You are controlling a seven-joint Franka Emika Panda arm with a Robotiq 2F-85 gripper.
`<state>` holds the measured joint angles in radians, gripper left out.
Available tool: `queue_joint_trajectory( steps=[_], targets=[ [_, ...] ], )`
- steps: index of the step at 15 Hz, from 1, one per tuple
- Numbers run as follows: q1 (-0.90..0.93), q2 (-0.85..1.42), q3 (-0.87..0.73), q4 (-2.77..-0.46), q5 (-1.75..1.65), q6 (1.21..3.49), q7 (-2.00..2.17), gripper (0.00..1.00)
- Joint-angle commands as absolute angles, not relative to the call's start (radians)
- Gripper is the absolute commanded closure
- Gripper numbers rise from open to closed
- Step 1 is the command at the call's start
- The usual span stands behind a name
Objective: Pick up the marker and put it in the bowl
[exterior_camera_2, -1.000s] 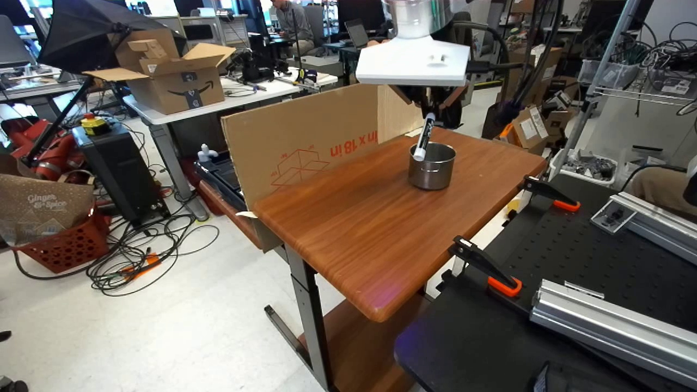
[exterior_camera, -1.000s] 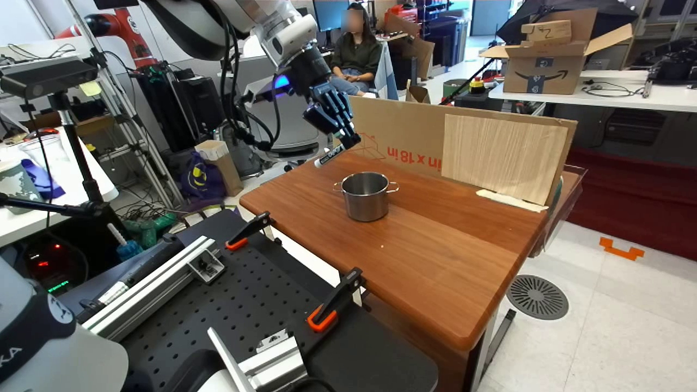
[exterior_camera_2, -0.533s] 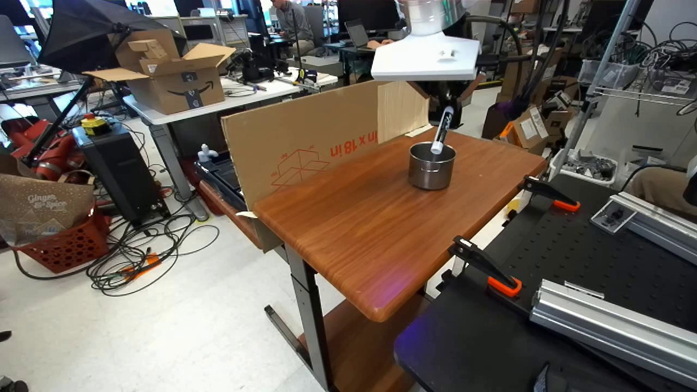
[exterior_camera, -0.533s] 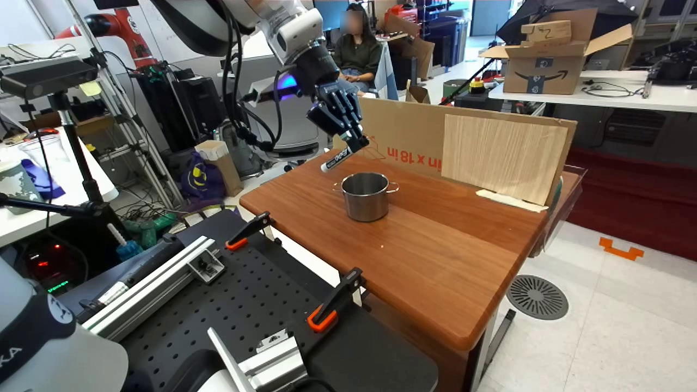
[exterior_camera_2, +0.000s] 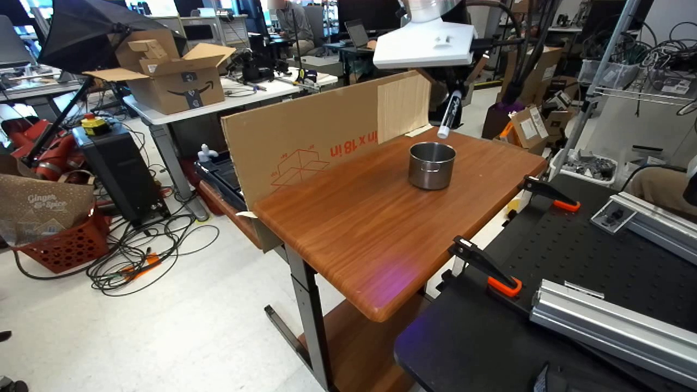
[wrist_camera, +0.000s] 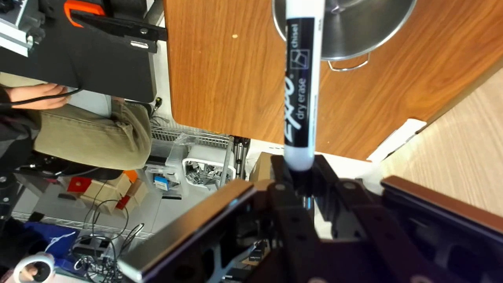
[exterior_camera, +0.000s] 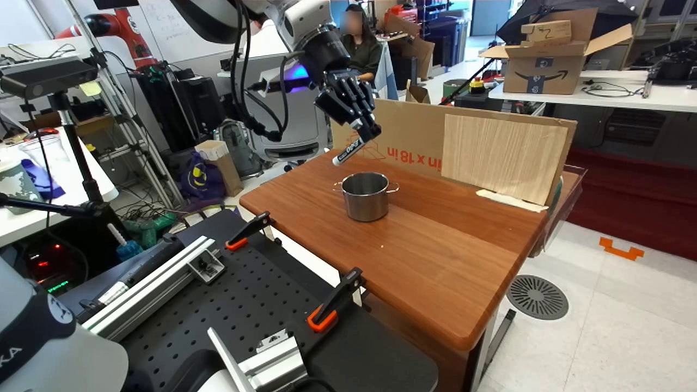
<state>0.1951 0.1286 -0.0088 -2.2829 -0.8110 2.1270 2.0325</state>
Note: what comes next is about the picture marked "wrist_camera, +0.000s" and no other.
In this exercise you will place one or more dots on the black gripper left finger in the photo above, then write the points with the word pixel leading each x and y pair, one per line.
pixel 293 226

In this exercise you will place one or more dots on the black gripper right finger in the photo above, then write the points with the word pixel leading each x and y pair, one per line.
pixel 366 226

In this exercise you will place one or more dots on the black white Expo marker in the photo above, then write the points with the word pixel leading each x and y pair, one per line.
pixel 300 79

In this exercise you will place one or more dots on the grey metal desk leg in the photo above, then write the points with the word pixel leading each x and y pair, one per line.
pixel 241 155

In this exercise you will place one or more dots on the white paper strip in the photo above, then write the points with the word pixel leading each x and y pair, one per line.
pixel 398 139

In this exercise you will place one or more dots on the clear plastic storage bin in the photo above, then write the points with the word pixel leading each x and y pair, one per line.
pixel 205 163

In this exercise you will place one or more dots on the light wooden panel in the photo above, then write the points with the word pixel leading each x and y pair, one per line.
pixel 461 152

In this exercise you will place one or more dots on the small labelled cardboard box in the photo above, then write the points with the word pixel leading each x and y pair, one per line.
pixel 104 191

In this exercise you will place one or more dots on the silver metal pot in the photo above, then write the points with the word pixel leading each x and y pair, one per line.
pixel 362 26

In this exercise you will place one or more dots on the beige fabric item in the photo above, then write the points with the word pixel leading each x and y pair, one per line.
pixel 88 136

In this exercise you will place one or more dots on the black orange bar clamp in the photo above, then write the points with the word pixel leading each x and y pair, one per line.
pixel 115 24

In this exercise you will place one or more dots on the aluminium extrusion rail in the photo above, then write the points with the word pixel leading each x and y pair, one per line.
pixel 13 40

